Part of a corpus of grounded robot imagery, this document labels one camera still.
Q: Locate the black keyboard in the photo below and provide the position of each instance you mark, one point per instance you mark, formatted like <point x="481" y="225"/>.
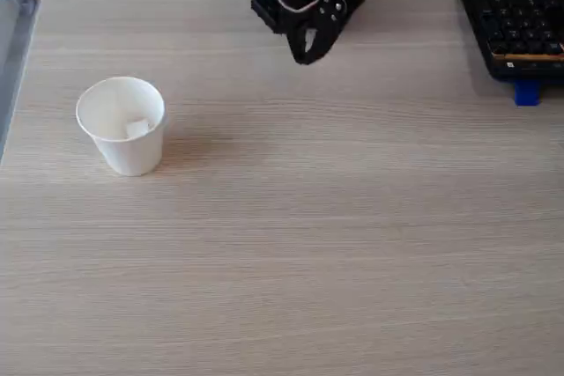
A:
<point x="515" y="28"/>

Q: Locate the blue plastic clamp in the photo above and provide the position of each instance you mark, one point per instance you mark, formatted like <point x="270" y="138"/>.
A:
<point x="527" y="93"/>

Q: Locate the yellow pencil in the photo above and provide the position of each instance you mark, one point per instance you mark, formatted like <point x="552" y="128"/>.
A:
<point x="529" y="57"/>

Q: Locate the white paper cup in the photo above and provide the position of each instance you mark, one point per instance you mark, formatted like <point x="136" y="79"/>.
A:
<point x="125" y="151"/>

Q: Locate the white cube block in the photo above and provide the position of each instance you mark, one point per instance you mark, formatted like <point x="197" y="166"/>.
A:
<point x="137" y="128"/>

